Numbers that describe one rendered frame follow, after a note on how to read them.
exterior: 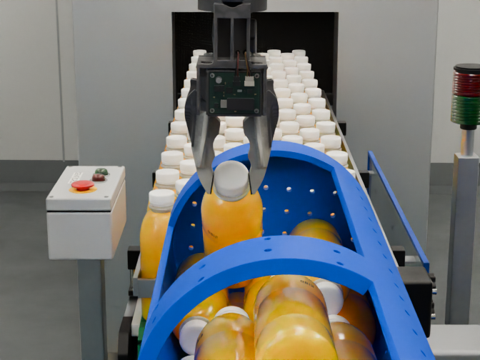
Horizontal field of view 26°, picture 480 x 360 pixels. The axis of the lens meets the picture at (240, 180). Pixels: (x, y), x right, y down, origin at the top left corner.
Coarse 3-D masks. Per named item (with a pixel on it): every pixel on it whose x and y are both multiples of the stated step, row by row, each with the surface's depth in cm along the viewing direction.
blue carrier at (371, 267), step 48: (288, 144) 135; (192, 192) 133; (288, 192) 138; (336, 192) 140; (192, 240) 140; (288, 240) 97; (384, 240) 119; (192, 288) 93; (240, 288) 142; (384, 288) 94; (144, 336) 98; (384, 336) 83
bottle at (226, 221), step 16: (256, 192) 117; (208, 208) 116; (224, 208) 115; (240, 208) 115; (256, 208) 117; (208, 224) 118; (224, 224) 116; (240, 224) 116; (256, 224) 118; (208, 240) 121; (224, 240) 118; (240, 240) 118
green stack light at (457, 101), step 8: (456, 96) 181; (464, 96) 180; (456, 104) 181; (464, 104) 180; (472, 104) 180; (456, 112) 181; (464, 112) 180; (472, 112) 180; (456, 120) 181; (464, 120) 180; (472, 120) 180
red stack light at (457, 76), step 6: (456, 72) 180; (456, 78) 180; (462, 78) 179; (468, 78) 178; (474, 78) 178; (456, 84) 180; (462, 84) 179; (468, 84) 179; (474, 84) 179; (456, 90) 180; (462, 90) 180; (468, 90) 179; (474, 90) 179; (468, 96) 179; (474, 96) 179
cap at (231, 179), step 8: (216, 168) 114; (224, 168) 114; (232, 168) 114; (240, 168) 114; (216, 176) 113; (224, 176) 113; (232, 176) 113; (240, 176) 113; (248, 176) 113; (216, 184) 113; (224, 184) 112; (232, 184) 112; (240, 184) 112; (248, 184) 114; (224, 192) 113; (232, 192) 113; (240, 192) 113
